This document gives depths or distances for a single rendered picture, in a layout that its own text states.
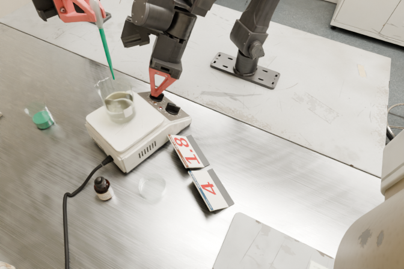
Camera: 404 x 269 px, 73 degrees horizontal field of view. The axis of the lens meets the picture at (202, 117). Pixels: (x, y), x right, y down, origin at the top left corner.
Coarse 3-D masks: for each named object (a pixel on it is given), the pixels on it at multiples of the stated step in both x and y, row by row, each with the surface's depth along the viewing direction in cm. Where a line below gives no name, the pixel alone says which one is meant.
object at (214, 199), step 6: (198, 174) 56; (204, 174) 58; (198, 180) 55; (204, 180) 56; (210, 180) 57; (204, 186) 54; (210, 186) 56; (204, 192) 53; (210, 192) 54; (216, 192) 56; (210, 198) 53; (216, 198) 54; (216, 204) 53; (222, 204) 54
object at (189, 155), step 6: (174, 138) 61; (180, 138) 62; (180, 144) 60; (186, 144) 62; (180, 150) 58; (186, 150) 60; (192, 150) 62; (186, 156) 58; (192, 156) 60; (186, 162) 57; (192, 162) 58; (198, 162) 60
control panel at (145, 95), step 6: (144, 96) 64; (150, 102) 63; (156, 102) 64; (162, 102) 65; (156, 108) 62; (162, 108) 62; (162, 114) 60; (168, 114) 61; (180, 114) 64; (186, 114) 65
